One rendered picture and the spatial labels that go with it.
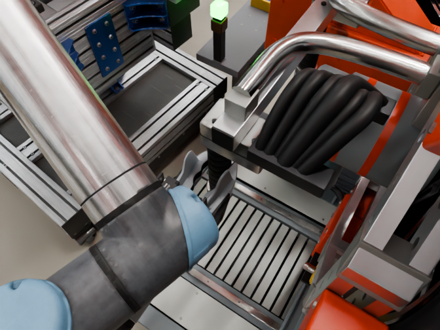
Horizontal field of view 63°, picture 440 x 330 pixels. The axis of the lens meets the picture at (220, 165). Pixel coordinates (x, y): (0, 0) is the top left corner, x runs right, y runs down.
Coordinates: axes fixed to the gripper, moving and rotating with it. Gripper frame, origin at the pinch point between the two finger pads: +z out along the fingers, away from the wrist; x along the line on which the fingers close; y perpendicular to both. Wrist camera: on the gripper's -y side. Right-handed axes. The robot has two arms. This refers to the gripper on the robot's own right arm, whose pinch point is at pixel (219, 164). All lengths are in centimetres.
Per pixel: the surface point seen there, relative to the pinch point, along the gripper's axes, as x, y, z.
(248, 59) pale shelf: 27, -38, 61
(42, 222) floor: 71, -83, -15
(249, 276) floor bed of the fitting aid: -6, -82, 9
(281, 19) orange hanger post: 17, -18, 60
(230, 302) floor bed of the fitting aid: -6, -76, -3
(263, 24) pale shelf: 31, -38, 80
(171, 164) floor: 45, -83, 33
